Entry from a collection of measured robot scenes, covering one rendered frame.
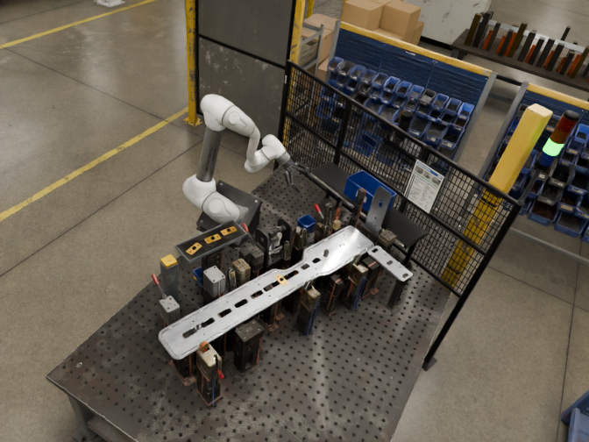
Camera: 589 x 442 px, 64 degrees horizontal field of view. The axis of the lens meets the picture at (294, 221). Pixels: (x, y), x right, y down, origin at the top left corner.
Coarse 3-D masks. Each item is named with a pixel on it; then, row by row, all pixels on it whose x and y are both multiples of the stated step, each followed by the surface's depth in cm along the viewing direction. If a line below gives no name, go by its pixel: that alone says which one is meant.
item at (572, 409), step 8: (584, 400) 308; (568, 408) 325; (576, 408) 315; (584, 408) 312; (568, 416) 323; (576, 416) 310; (584, 416) 315; (576, 424) 306; (584, 424) 310; (576, 432) 302; (584, 432) 305; (568, 440) 301; (576, 440) 298; (584, 440) 302
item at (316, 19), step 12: (312, 24) 543; (324, 24) 548; (324, 36) 519; (324, 48) 533; (324, 60) 563; (312, 72) 578; (324, 72) 526; (312, 96) 551; (312, 108) 560; (312, 120) 570
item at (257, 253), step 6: (252, 246) 264; (252, 252) 260; (258, 252) 261; (252, 258) 260; (258, 258) 259; (252, 264) 263; (258, 264) 263; (252, 270) 265; (258, 270) 269; (252, 276) 269; (258, 294) 285
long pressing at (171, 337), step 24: (336, 240) 287; (360, 240) 290; (312, 264) 270; (336, 264) 272; (240, 288) 250; (288, 288) 255; (192, 312) 235; (216, 312) 237; (240, 312) 239; (168, 336) 224; (192, 336) 225; (216, 336) 228
